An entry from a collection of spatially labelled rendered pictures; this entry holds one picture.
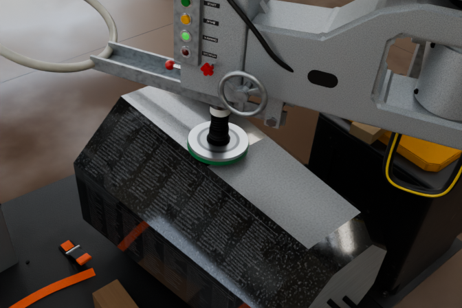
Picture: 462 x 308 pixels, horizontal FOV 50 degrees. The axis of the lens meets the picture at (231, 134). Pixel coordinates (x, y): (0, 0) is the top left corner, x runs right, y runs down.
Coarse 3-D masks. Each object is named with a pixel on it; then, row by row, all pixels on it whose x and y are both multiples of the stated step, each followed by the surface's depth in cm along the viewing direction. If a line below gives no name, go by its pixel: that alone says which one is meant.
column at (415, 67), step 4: (420, 44) 187; (416, 48) 200; (420, 48) 188; (424, 48) 187; (416, 52) 191; (420, 52) 188; (412, 56) 208; (416, 56) 190; (420, 56) 189; (412, 60) 199; (416, 60) 191; (420, 60) 190; (412, 64) 193; (416, 64) 192; (420, 64) 191; (412, 68) 193; (416, 68) 193; (420, 68) 192; (408, 72) 204; (412, 72) 194; (416, 72) 194; (408, 76) 196; (412, 76) 195; (416, 76) 194
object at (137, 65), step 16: (112, 48) 176; (128, 48) 174; (96, 64) 168; (112, 64) 166; (128, 64) 173; (144, 64) 174; (160, 64) 172; (176, 64) 170; (144, 80) 165; (160, 80) 162; (176, 80) 160; (192, 96) 161; (208, 96) 158; (256, 96) 165
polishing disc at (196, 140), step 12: (192, 132) 177; (204, 132) 178; (240, 132) 179; (192, 144) 172; (204, 144) 173; (228, 144) 173; (240, 144) 174; (204, 156) 168; (216, 156) 168; (228, 156) 169; (240, 156) 171
